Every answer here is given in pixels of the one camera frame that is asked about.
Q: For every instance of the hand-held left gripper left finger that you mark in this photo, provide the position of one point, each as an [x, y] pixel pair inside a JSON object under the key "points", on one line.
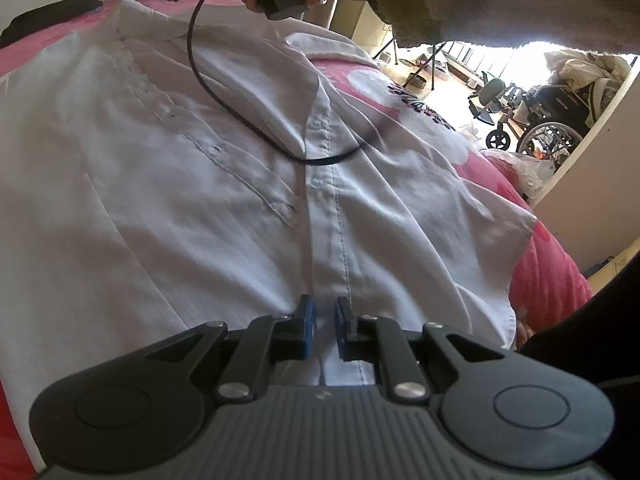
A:
{"points": [[307, 325]]}

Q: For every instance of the white cabinet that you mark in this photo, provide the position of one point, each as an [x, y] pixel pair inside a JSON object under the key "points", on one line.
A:
{"points": [[360, 25]]}

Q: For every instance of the metal bowl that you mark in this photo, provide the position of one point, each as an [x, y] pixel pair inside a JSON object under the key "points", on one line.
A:
{"points": [[419, 82]]}

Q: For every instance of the pile of bedding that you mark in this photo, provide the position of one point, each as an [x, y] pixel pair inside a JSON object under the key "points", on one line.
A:
{"points": [[585, 75]]}

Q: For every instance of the white button shirt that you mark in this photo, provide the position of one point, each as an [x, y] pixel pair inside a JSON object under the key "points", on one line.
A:
{"points": [[175, 185]]}

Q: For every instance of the folding table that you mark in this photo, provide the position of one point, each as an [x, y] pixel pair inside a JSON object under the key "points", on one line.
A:
{"points": [[430, 60]]}

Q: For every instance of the wheelchair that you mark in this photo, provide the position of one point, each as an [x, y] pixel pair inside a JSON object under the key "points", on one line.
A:
{"points": [[555, 120]]}

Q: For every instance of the plastic bag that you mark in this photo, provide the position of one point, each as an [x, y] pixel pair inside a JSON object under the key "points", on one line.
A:
{"points": [[525, 167]]}

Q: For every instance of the pink floral blanket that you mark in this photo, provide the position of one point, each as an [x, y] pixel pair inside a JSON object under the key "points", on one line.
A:
{"points": [[545, 270]]}

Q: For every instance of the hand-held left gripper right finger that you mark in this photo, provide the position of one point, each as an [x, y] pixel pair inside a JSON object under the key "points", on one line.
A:
{"points": [[342, 327]]}

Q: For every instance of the person's right forearm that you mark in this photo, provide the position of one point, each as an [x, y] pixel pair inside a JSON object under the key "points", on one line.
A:
{"points": [[500, 0]]}

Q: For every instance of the person's black trousers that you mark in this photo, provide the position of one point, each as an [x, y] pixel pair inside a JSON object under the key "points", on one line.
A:
{"points": [[590, 350]]}

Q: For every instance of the black folded garment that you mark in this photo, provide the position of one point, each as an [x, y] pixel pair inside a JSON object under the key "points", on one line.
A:
{"points": [[45, 17]]}

